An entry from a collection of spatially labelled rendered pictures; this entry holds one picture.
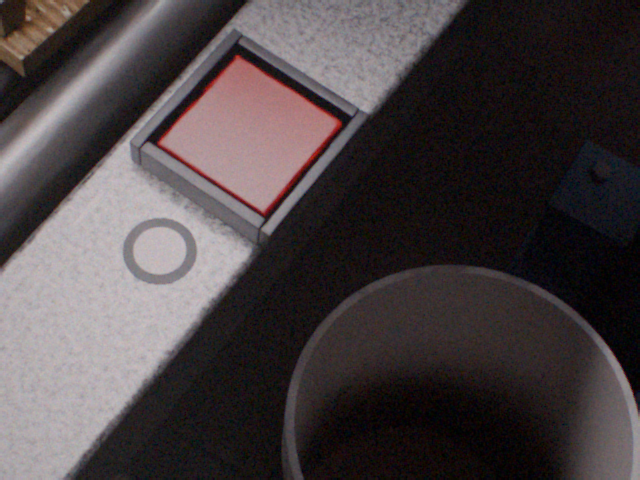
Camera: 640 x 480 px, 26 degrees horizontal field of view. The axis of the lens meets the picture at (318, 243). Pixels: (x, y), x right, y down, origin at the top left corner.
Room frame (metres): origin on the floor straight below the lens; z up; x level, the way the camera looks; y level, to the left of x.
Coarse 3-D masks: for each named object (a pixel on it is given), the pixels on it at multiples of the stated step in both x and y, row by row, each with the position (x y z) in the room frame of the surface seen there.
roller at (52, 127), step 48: (144, 0) 0.37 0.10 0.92; (192, 0) 0.38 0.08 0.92; (240, 0) 0.40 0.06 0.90; (96, 48) 0.34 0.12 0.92; (144, 48) 0.35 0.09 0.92; (192, 48) 0.36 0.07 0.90; (48, 96) 0.31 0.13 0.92; (96, 96) 0.32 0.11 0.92; (144, 96) 0.33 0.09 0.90; (0, 144) 0.28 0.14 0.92; (48, 144) 0.29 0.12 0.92; (96, 144) 0.30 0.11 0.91; (0, 192) 0.26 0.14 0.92; (48, 192) 0.27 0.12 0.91; (0, 240) 0.24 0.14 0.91
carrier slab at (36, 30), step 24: (48, 0) 0.35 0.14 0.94; (72, 0) 0.35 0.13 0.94; (96, 0) 0.36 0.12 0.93; (24, 24) 0.34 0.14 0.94; (48, 24) 0.34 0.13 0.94; (72, 24) 0.34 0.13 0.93; (0, 48) 0.32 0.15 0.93; (24, 48) 0.32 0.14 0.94; (48, 48) 0.33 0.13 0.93; (24, 72) 0.32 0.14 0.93
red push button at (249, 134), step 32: (224, 96) 0.32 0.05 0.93; (256, 96) 0.32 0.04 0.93; (288, 96) 0.33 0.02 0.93; (192, 128) 0.30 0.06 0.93; (224, 128) 0.30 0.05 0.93; (256, 128) 0.31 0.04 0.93; (288, 128) 0.31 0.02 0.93; (320, 128) 0.31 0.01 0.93; (192, 160) 0.29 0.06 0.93; (224, 160) 0.29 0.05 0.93; (256, 160) 0.29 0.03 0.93; (288, 160) 0.29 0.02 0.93; (256, 192) 0.28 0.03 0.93; (288, 192) 0.28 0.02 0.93
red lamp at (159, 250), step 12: (156, 228) 0.26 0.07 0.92; (168, 228) 0.26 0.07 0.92; (144, 240) 0.25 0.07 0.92; (156, 240) 0.25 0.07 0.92; (168, 240) 0.25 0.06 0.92; (180, 240) 0.25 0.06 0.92; (144, 252) 0.25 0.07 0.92; (156, 252) 0.25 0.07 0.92; (168, 252) 0.25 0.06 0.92; (180, 252) 0.25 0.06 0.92; (144, 264) 0.24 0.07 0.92; (156, 264) 0.24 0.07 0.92; (168, 264) 0.24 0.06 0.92; (180, 264) 0.24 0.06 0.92
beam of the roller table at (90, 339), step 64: (256, 0) 0.39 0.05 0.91; (320, 0) 0.39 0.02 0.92; (384, 0) 0.40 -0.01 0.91; (448, 0) 0.40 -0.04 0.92; (192, 64) 0.34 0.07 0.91; (320, 64) 0.36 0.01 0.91; (384, 64) 0.36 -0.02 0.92; (448, 64) 0.40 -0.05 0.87; (384, 128) 0.35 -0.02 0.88; (128, 192) 0.27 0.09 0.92; (320, 192) 0.30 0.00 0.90; (64, 256) 0.24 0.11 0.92; (256, 256) 0.25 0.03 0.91; (0, 320) 0.20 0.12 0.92; (64, 320) 0.21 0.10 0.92; (128, 320) 0.21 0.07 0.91; (192, 320) 0.22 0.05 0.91; (0, 384) 0.18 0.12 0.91; (64, 384) 0.18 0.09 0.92; (128, 384) 0.19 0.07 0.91; (0, 448) 0.15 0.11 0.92; (64, 448) 0.16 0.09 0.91; (128, 448) 0.17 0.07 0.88
